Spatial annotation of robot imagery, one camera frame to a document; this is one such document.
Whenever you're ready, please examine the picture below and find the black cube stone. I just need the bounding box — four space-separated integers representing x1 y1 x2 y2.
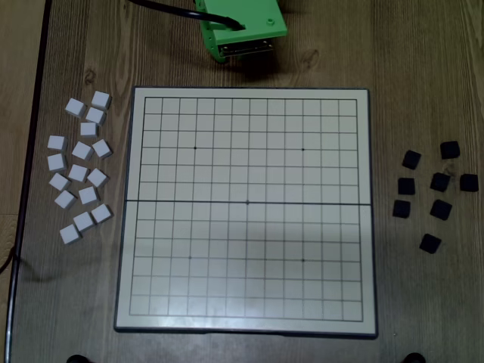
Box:
392 200 411 219
439 141 461 160
397 177 416 196
401 150 423 170
418 233 442 255
430 199 453 221
459 173 479 193
430 172 451 193

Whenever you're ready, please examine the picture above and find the thick black camera cable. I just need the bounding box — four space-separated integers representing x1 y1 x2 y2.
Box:
126 0 247 32

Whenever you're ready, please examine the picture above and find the white gridded go board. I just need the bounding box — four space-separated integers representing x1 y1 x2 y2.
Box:
113 85 379 340

